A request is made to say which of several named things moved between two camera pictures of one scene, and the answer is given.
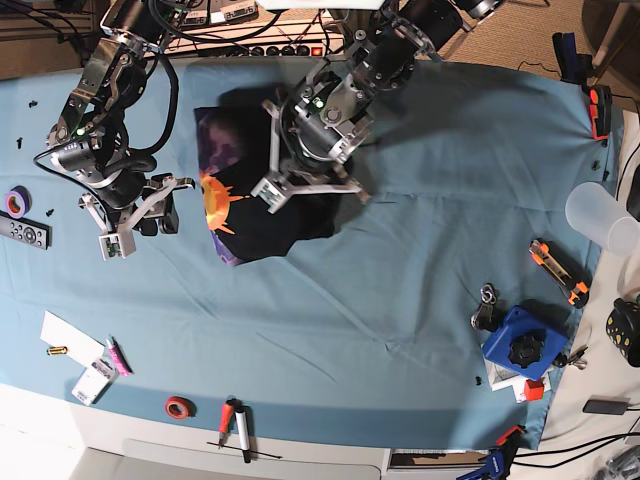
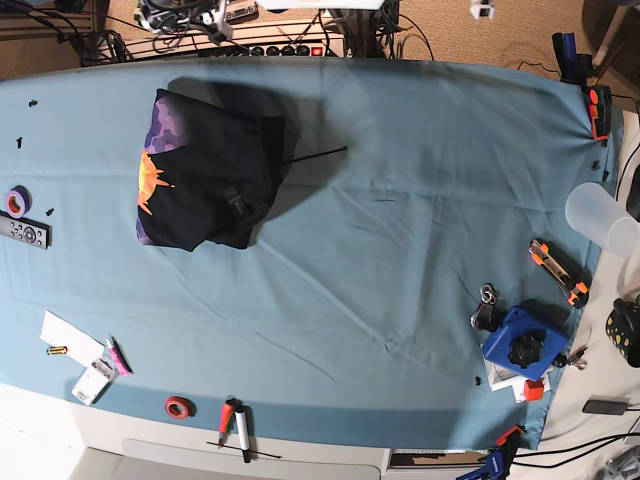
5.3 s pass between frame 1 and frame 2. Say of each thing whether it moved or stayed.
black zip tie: stayed
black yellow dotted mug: stayed
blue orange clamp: stayed
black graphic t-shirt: moved
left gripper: moved
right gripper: moved
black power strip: stayed
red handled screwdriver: stayed
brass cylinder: stayed
